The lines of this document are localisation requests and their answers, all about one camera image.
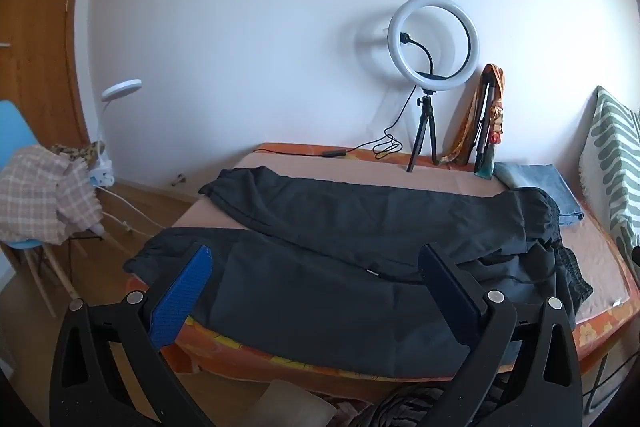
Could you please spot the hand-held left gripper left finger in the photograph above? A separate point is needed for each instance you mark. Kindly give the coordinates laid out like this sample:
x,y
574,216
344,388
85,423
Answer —
x,y
177,294

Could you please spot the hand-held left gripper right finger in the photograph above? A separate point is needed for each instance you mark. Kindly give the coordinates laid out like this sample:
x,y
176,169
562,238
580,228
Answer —
x,y
442,279

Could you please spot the black pants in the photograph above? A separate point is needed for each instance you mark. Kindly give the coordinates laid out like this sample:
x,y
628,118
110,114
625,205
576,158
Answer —
x,y
325,247

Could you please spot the folded blue jeans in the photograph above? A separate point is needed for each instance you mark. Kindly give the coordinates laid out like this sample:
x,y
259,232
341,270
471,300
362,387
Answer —
x,y
537,184

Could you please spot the dark striped cloth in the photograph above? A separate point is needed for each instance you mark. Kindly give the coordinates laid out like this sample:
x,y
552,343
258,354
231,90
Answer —
x,y
400,407

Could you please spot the peach blanket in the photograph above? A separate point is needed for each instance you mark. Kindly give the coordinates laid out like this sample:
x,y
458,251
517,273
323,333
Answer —
x,y
595,267

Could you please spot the black tripod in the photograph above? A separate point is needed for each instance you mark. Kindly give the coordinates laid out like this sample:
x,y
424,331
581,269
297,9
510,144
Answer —
x,y
426,122

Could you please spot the black folded stand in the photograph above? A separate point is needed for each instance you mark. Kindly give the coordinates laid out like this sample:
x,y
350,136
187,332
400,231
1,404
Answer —
x,y
486,127

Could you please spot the orange floral bed sheet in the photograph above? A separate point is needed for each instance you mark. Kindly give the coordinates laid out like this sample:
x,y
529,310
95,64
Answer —
x,y
595,332

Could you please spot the beige paper bag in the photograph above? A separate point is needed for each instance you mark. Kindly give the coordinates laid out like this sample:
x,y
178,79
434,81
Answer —
x,y
295,407

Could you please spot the leopard print cloth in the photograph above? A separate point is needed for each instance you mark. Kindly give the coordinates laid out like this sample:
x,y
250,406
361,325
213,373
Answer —
x,y
80,153

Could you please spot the plaid cloth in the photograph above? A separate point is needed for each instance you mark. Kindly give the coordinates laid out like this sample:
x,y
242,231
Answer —
x,y
35,192

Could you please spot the green patterned pillow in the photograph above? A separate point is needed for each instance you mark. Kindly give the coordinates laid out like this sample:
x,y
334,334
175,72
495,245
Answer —
x,y
612,157

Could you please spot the white desk lamp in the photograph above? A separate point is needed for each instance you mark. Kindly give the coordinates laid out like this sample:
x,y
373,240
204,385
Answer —
x,y
121,88

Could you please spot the blue chair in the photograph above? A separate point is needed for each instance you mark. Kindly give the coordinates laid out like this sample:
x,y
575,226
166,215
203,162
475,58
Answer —
x,y
12,124

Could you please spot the wooden door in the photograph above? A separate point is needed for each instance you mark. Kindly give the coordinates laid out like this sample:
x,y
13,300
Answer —
x,y
35,32

